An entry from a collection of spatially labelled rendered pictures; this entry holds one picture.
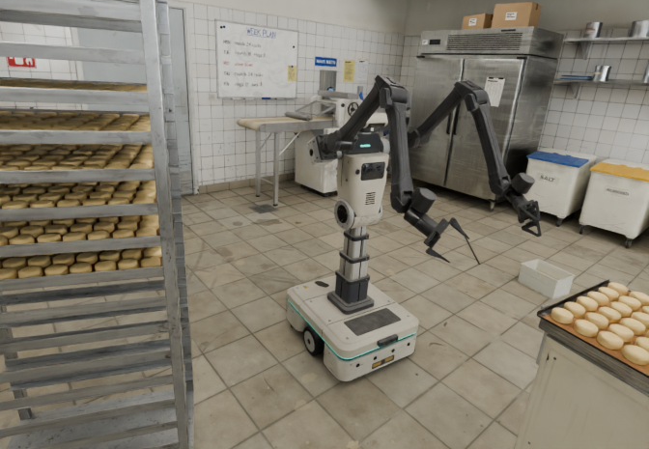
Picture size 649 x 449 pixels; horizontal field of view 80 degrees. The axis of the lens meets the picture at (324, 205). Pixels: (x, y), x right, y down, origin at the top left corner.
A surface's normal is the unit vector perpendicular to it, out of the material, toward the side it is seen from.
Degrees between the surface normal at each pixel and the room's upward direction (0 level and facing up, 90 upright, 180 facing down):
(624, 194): 92
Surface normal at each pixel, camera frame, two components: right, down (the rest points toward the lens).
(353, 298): 0.52, 0.30
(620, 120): -0.77, 0.17
